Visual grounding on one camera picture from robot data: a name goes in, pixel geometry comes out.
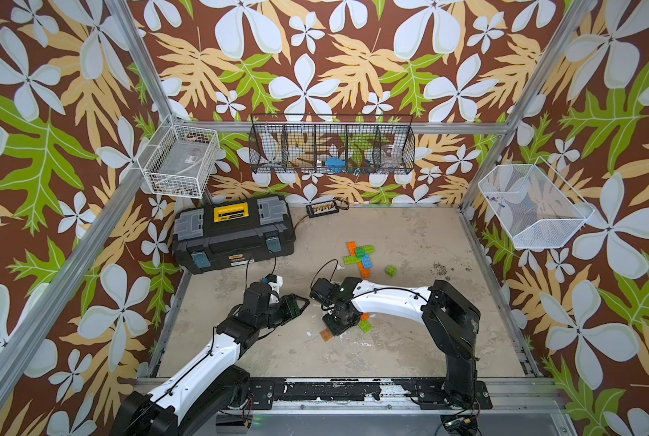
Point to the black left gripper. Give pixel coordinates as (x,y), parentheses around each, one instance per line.
(291,307)

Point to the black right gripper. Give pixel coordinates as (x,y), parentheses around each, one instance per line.
(334,330)

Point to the blue lego plate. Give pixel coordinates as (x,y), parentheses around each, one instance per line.
(366,262)

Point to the long orange lego plate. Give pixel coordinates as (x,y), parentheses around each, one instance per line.
(365,273)

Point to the brown wooden block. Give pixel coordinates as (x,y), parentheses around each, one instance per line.
(326,335)

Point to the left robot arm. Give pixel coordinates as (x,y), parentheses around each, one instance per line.
(211,381)

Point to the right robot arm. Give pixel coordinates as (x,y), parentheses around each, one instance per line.
(451,320)

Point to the small lime green lego brick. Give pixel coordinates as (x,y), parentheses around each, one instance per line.
(391,270)

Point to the black power strip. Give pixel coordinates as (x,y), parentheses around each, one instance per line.
(320,209)

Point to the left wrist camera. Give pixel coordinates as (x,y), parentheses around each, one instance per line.
(275,282)

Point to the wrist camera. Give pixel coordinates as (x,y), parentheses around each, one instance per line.
(275,282)
(324,292)

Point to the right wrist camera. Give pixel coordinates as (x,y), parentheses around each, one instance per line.
(324,292)

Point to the black toolbox yellow handle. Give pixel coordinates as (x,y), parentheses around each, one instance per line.
(217,237)

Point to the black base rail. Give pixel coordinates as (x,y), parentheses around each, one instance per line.
(265,392)

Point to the black wire basket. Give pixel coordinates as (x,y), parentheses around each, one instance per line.
(331,144)

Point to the white wire basket left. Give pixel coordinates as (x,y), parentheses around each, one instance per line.
(179,158)

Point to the white wire basket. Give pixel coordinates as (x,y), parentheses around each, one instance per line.
(179,158)
(536,206)

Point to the white wire basket right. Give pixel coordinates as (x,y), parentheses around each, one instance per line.
(536,206)

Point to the aluminium frame post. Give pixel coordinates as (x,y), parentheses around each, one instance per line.
(568,26)

